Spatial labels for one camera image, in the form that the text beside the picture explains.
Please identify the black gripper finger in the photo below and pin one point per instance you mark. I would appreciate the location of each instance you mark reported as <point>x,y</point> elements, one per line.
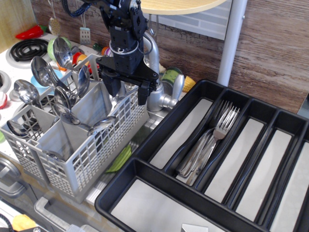
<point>112,83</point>
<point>143,92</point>

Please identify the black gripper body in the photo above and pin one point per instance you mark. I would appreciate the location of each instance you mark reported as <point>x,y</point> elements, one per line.
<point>130,66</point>

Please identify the silver fork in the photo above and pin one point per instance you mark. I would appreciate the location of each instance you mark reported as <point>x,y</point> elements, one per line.
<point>122,93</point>

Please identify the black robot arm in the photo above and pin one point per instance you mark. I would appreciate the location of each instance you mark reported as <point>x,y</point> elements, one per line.
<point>127,26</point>

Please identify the silver spoon middle basket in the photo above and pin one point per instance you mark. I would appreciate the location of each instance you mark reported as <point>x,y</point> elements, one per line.
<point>61,97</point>

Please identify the grey plastic cutlery basket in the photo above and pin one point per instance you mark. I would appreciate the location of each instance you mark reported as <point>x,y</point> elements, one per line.
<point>63,156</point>

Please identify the stack of forks in tray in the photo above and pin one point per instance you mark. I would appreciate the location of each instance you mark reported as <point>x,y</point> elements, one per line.
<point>200,153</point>

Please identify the black cutlery tray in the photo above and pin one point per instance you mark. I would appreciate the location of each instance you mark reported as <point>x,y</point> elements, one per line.
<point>257,179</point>

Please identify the silver faucet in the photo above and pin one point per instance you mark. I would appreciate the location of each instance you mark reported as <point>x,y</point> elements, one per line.
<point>158,99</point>

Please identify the silver spoon centre upright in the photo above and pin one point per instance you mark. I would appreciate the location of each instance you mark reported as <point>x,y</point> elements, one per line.
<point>83,81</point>

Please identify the green toy can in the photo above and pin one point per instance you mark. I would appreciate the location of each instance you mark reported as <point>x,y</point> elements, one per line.
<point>170,75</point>

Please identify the silver spoon front low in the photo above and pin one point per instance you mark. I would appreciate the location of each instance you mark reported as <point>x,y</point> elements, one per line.
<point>99,126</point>

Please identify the hanging small spatula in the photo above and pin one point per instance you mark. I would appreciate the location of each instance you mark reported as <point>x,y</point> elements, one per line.
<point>85,34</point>

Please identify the slotted silver spoon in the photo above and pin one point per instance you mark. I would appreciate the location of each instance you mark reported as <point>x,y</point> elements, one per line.
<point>66,114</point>

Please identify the large silver spoon top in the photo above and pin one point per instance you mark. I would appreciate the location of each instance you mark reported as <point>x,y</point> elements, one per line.
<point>63,54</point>

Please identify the large silver spoon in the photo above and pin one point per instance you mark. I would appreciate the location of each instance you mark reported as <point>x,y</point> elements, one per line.
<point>44,74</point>
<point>63,54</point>

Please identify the green toy leaf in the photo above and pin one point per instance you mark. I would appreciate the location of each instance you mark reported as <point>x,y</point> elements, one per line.
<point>120,160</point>

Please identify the wooden round shelf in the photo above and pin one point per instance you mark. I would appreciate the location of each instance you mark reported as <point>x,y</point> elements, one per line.
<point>178,7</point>

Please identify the large silver spoon left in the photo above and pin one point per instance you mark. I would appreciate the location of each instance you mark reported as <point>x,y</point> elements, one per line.
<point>44,74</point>

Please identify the green toy bowl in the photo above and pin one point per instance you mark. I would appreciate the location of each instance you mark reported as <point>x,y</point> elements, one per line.
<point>50,49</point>

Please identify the hanging slotted spoon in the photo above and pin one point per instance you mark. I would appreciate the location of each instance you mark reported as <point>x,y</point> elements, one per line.
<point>53,23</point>

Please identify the silver spoon far left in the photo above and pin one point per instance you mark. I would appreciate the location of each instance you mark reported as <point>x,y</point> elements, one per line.
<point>27,93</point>

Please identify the red toy pepper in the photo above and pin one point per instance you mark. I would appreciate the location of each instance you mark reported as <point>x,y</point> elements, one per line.
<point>32,33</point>

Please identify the black stove burner coil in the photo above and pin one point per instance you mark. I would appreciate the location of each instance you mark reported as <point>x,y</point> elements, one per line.
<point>26,50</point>

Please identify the silver spoon lower left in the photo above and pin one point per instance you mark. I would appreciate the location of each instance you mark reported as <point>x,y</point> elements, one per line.
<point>18,130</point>

